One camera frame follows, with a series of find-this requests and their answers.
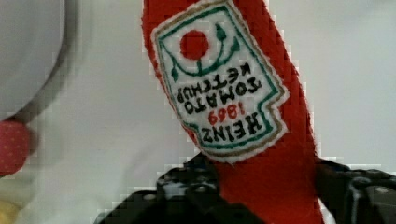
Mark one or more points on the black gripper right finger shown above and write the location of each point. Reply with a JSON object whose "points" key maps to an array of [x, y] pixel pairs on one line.
{"points": [[356, 196]]}

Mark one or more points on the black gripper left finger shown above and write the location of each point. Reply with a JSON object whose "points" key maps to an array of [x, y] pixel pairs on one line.
{"points": [[189, 194]]}

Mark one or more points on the red plush ketchup bottle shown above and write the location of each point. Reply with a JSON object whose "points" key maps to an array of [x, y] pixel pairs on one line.
{"points": [[226, 72]]}

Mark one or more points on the red strawberry by banana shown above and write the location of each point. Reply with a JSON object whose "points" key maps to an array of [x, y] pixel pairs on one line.
{"points": [[14, 146]]}

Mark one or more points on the purple round plate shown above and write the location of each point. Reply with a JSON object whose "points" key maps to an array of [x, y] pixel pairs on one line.
{"points": [[35, 36]]}

